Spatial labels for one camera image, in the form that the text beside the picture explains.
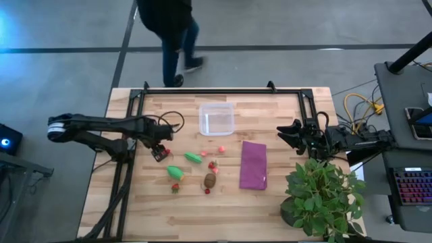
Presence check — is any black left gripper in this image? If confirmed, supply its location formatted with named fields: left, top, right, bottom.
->
left=142, top=116, right=175, bottom=163

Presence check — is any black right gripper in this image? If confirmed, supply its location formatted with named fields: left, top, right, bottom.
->
left=276, top=118, right=325, bottom=159

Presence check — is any green toy corn cob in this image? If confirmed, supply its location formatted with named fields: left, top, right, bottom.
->
left=183, top=152, right=204, bottom=165
left=166, top=165, right=186, bottom=182

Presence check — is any clear plastic tupperware container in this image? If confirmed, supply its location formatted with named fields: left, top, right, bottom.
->
left=198, top=102, right=236, bottom=137

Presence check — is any purple folded cloth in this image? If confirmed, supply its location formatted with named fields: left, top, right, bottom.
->
left=239, top=140, right=268, bottom=191

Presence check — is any brown toy kiwi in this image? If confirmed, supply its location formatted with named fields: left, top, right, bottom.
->
left=203, top=173, right=217, bottom=190

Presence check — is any green potted plant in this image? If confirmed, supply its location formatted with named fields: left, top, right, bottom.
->
left=279, top=157, right=367, bottom=243

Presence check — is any white paper sheet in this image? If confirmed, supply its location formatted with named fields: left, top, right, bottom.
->
left=350, top=161, right=366, bottom=184

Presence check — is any grey side desk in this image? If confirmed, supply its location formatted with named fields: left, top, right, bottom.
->
left=373, top=61, right=432, bottom=234

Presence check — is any phone with dark screen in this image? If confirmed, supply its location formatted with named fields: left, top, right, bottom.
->
left=404, top=107, right=432, bottom=141

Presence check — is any person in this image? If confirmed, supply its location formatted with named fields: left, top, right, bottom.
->
left=135, top=0, right=207, bottom=88

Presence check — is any backlit black keyboard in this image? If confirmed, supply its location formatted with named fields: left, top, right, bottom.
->
left=392, top=167, right=432, bottom=207

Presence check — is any black pole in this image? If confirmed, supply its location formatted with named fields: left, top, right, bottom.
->
left=387, top=32, right=432, bottom=75

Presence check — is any grey metal side table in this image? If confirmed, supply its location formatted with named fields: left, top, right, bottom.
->
left=0, top=151, right=55, bottom=243

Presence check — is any black box with blue light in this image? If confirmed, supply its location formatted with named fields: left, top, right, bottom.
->
left=0, top=123, right=24, bottom=157

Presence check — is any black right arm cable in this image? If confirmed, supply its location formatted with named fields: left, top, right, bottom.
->
left=315, top=111, right=331, bottom=130

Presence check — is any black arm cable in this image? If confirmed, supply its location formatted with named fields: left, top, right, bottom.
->
left=315, top=111, right=331, bottom=130
left=148, top=111, right=186, bottom=134

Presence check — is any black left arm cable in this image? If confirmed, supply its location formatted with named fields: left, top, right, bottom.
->
left=148, top=111, right=186, bottom=134

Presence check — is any yellow cable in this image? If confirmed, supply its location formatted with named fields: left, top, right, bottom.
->
left=343, top=92, right=385, bottom=134

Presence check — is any black metal table frame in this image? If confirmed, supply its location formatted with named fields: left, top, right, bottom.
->
left=77, top=86, right=320, bottom=241

